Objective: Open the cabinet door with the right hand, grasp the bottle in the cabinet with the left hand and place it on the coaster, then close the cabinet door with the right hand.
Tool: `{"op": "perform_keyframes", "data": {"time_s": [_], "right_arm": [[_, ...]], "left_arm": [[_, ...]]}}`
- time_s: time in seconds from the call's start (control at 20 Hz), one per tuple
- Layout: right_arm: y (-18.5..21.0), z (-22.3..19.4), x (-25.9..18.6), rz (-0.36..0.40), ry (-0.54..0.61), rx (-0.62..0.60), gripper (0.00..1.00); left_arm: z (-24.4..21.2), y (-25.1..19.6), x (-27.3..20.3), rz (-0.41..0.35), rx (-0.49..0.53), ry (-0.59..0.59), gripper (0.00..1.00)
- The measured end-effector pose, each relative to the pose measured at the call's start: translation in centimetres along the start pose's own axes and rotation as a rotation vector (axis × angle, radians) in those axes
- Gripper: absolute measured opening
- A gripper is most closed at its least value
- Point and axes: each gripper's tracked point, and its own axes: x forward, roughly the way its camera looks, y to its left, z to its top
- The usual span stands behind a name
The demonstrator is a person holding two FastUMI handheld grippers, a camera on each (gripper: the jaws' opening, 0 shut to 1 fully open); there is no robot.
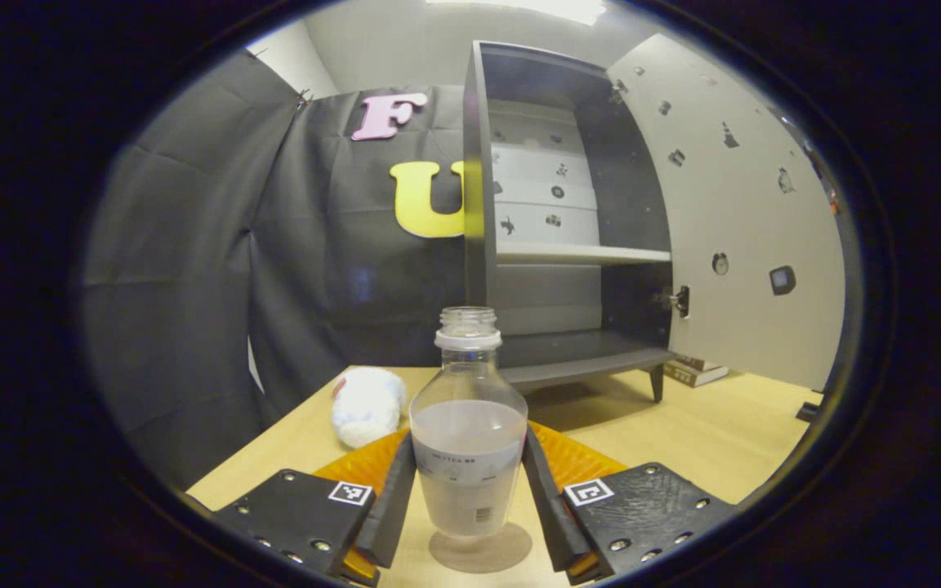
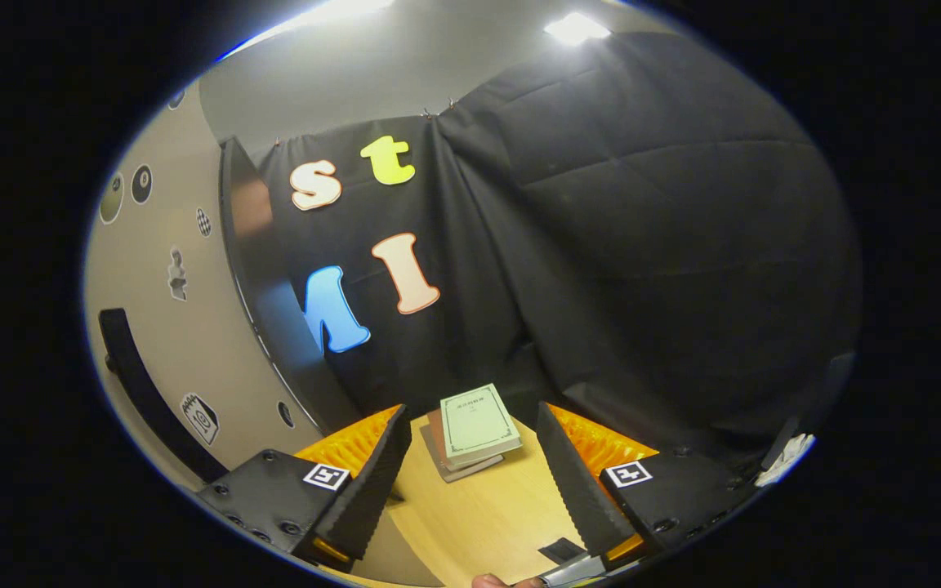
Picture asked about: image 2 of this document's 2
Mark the black backdrop cloth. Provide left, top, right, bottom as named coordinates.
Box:
left=258, top=31, right=863, bottom=483

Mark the beige cabinet door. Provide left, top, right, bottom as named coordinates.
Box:
left=83, top=80, right=445, bottom=588

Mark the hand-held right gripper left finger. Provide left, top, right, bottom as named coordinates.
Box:
left=195, top=404, right=413, bottom=572

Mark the dark grey cabinet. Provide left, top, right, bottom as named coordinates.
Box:
left=219, top=135, right=361, bottom=438

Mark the white crumpled cloth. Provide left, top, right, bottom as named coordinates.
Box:
left=755, top=433, right=816, bottom=488

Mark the small black flat object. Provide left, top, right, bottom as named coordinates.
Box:
left=537, top=537, right=587, bottom=566

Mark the small ceiling light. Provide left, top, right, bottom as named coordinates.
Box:
left=542, top=11, right=612, bottom=46

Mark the brown book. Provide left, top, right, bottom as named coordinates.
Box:
left=426, top=408, right=512, bottom=474

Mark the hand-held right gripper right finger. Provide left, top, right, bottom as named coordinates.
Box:
left=536, top=402, right=765, bottom=572

